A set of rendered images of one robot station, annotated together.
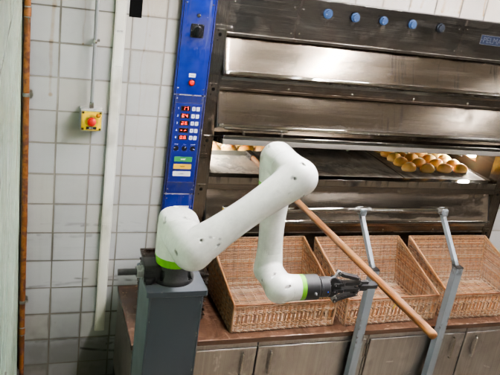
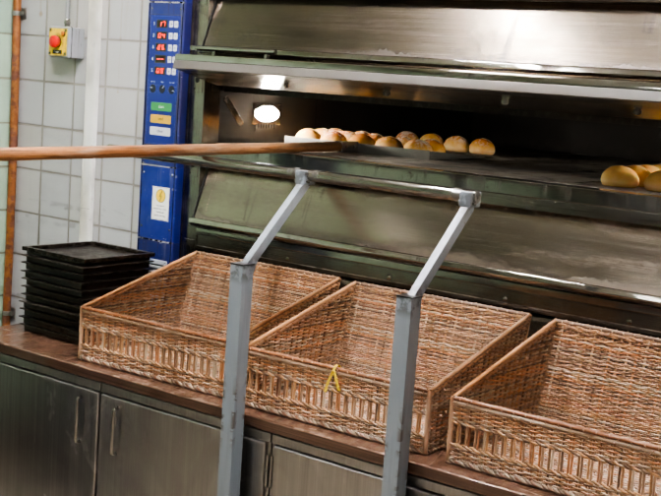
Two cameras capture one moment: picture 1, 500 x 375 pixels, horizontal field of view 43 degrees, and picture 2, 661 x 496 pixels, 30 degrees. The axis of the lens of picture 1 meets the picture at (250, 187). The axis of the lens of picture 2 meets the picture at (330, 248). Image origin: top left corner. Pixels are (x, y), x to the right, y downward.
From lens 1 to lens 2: 359 cm
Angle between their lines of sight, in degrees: 57
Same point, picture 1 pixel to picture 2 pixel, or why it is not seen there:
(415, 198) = (578, 231)
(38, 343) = not seen: hidden behind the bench
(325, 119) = (362, 38)
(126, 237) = (109, 236)
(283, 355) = (135, 425)
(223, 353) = (58, 389)
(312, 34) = not seen: outside the picture
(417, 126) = (545, 49)
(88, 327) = not seen: hidden behind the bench
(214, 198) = (214, 185)
